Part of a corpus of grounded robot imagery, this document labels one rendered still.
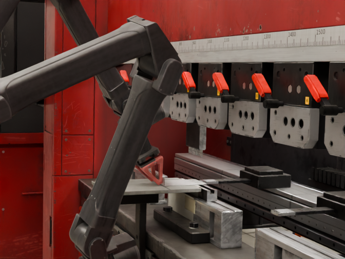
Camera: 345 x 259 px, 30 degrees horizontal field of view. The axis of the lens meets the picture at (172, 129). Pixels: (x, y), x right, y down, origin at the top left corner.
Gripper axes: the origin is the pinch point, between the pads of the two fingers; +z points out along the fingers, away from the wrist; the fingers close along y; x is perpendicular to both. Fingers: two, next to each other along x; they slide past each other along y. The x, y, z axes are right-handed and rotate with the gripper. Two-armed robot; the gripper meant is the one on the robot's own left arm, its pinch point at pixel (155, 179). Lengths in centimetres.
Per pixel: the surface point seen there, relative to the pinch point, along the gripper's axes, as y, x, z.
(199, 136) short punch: -4.8, -15.3, -6.1
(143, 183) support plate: 2.2, 3.1, -0.2
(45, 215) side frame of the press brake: 101, 25, 24
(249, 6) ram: -37, -27, -37
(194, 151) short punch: 0.2, -13.9, -1.4
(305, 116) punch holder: -63, -16, -18
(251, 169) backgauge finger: -0.2, -27.6, 12.0
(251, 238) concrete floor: 278, -118, 178
